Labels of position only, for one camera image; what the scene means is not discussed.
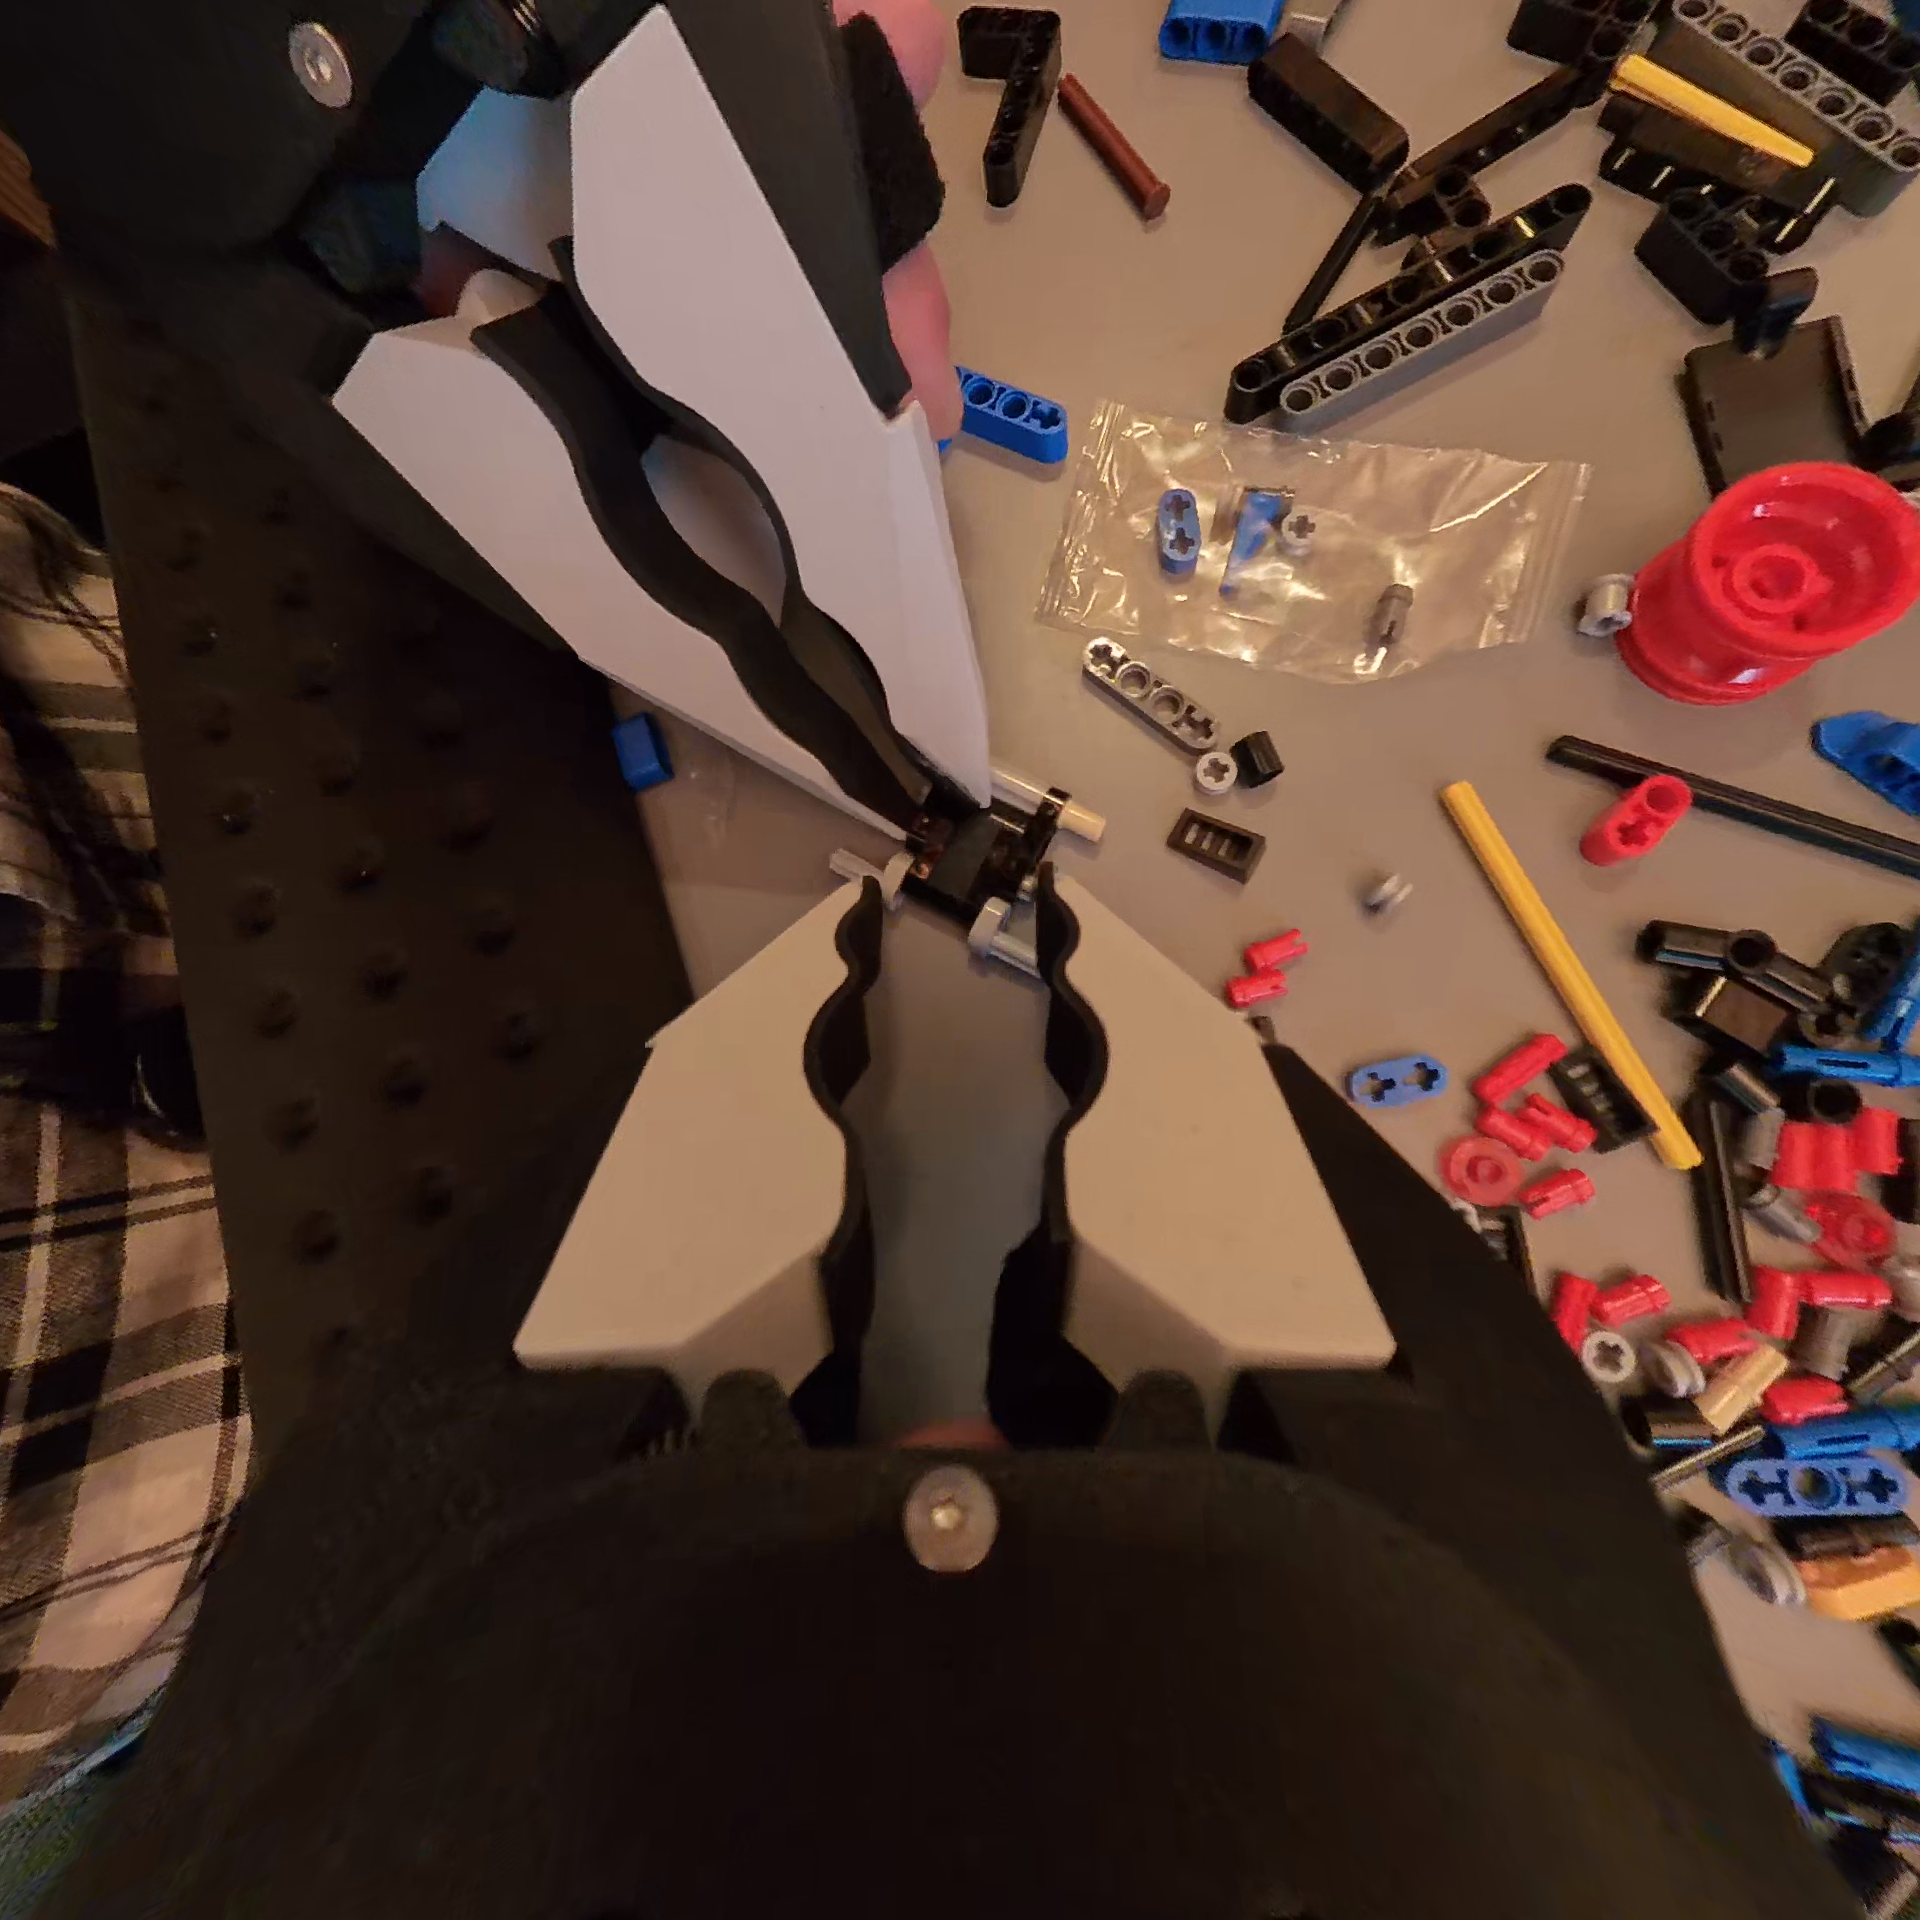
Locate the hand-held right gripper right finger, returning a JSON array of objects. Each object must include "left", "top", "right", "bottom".
[{"left": 990, "top": 864, "right": 1403, "bottom": 1449}]

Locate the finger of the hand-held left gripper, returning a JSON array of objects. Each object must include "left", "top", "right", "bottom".
[
  {"left": 569, "top": 7, "right": 994, "bottom": 812},
  {"left": 330, "top": 322, "right": 912, "bottom": 847}
]

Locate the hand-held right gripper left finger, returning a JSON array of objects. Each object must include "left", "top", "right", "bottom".
[{"left": 513, "top": 874, "right": 894, "bottom": 1449}]

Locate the black and grey brick assembly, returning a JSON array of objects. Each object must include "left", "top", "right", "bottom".
[{"left": 831, "top": 766, "right": 1115, "bottom": 982}]

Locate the dark grey thin liftarm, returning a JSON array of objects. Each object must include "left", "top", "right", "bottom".
[{"left": 1079, "top": 638, "right": 1219, "bottom": 750}]

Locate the grey desk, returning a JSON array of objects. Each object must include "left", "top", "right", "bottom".
[{"left": 608, "top": 0, "right": 1920, "bottom": 1802}]

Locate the person's left hand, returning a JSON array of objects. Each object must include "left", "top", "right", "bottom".
[{"left": 835, "top": 0, "right": 964, "bottom": 441}]

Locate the blue short liftarm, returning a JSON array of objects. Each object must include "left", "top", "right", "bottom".
[{"left": 943, "top": 368, "right": 1072, "bottom": 464}]

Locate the black angled liftarm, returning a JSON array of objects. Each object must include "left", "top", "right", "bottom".
[{"left": 958, "top": 7, "right": 1066, "bottom": 210}]

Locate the black grille tile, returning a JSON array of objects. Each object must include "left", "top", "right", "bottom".
[{"left": 1168, "top": 809, "right": 1268, "bottom": 884}]

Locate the brown axle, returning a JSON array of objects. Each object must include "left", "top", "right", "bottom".
[{"left": 1056, "top": 72, "right": 1174, "bottom": 225}]

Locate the yellow axle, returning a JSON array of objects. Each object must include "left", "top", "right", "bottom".
[{"left": 1440, "top": 780, "right": 1706, "bottom": 1174}]

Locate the pile of small connector pieces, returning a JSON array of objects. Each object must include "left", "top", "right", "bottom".
[{"left": 1224, "top": 922, "right": 1920, "bottom": 1660}]

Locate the blue flat panel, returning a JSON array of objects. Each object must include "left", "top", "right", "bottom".
[{"left": 1160, "top": 0, "right": 1287, "bottom": 65}]

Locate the blue and grey pin piece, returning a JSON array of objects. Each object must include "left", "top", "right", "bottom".
[{"left": 1219, "top": 487, "right": 1322, "bottom": 601}]

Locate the red short connector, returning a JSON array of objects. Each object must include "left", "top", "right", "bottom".
[{"left": 1580, "top": 776, "right": 1696, "bottom": 872}]

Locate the black short axle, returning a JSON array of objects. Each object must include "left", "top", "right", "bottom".
[{"left": 1283, "top": 187, "right": 1390, "bottom": 337}]

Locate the black rectangular panel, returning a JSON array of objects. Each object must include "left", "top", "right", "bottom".
[{"left": 1249, "top": 33, "right": 1412, "bottom": 195}]

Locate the black long axle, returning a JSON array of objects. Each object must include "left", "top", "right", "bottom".
[{"left": 1545, "top": 736, "right": 1920, "bottom": 887}]

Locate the black long beam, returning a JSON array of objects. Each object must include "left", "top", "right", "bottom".
[{"left": 1224, "top": 184, "right": 1595, "bottom": 426}]

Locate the dark grey long beam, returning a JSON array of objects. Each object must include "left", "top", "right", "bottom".
[{"left": 1278, "top": 248, "right": 1567, "bottom": 439}]

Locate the black short beam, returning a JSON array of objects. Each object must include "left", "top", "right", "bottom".
[{"left": 1380, "top": 162, "right": 1498, "bottom": 251}]

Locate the clear zip bag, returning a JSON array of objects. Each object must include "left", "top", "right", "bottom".
[{"left": 1035, "top": 398, "right": 1591, "bottom": 686}]

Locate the blue wedge panel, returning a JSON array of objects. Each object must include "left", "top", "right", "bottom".
[{"left": 1811, "top": 711, "right": 1920, "bottom": 820}]

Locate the red wheel rim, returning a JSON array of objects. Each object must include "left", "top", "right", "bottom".
[{"left": 1611, "top": 464, "right": 1920, "bottom": 707}]

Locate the black glossy curved panel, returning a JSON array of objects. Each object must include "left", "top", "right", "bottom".
[{"left": 1680, "top": 319, "right": 1873, "bottom": 499}]

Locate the black thick beam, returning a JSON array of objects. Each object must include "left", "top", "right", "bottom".
[{"left": 1634, "top": 187, "right": 1827, "bottom": 327}]

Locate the yellow axle rod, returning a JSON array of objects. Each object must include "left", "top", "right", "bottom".
[{"left": 1611, "top": 56, "right": 1818, "bottom": 169}]

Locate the dark grey beam with holes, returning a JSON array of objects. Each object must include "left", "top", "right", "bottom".
[{"left": 1665, "top": 0, "right": 1920, "bottom": 214}]

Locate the blue and black frame assembly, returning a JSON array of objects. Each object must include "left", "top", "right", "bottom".
[{"left": 1769, "top": 1710, "right": 1920, "bottom": 1849}]

